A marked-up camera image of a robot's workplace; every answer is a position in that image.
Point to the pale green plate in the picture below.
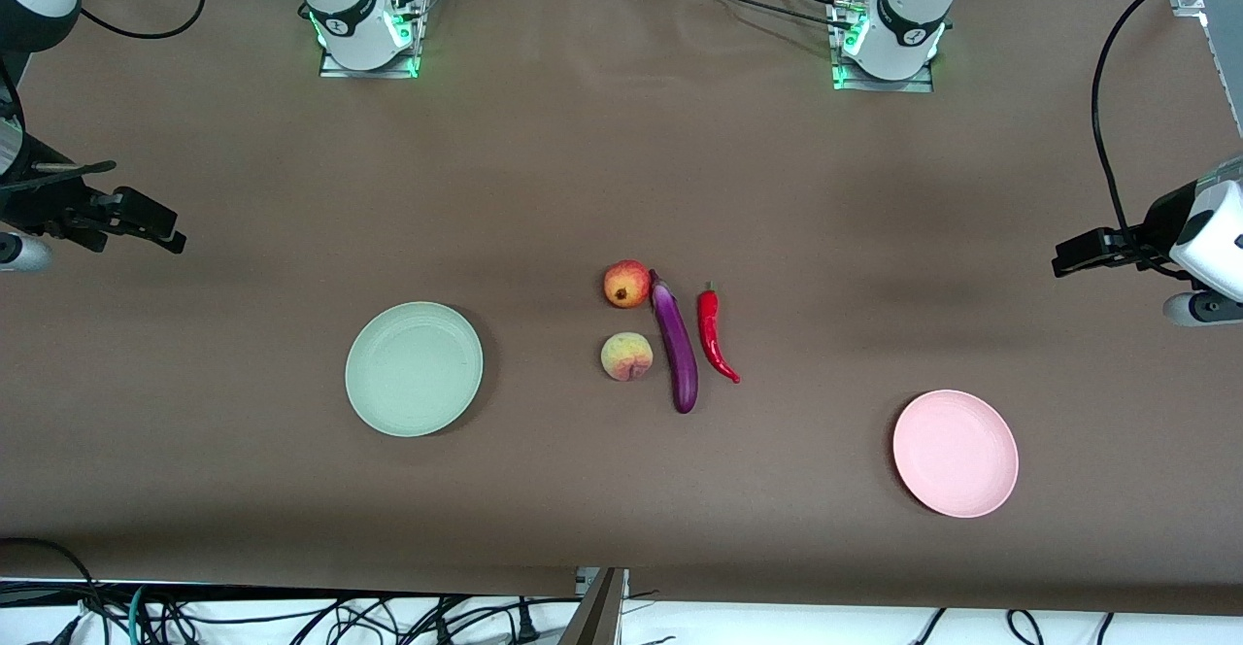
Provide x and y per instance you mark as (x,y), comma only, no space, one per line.
(414,369)

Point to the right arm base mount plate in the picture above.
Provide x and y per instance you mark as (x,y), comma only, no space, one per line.
(369,73)

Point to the aluminium table edge rail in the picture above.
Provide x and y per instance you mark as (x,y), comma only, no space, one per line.
(1228,72)

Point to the red pomegranate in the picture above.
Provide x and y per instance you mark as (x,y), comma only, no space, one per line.
(627,285)

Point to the pink plate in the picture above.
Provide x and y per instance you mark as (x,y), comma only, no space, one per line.
(956,454)

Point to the yellow pink peach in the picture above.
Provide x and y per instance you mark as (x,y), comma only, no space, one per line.
(626,356)

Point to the aluminium profile post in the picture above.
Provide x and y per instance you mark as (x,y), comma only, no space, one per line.
(597,616)

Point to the purple eggplant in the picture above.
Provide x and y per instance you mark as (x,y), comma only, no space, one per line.
(677,344)

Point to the brown table cloth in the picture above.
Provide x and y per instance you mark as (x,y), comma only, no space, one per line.
(583,159)

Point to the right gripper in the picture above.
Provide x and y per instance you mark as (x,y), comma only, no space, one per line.
(39,203)

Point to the red chili pepper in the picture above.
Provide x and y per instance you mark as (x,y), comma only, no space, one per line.
(711,329)

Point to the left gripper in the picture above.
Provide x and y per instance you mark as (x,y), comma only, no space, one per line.
(1156,224)

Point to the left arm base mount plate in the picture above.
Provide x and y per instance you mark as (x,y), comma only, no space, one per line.
(884,85)

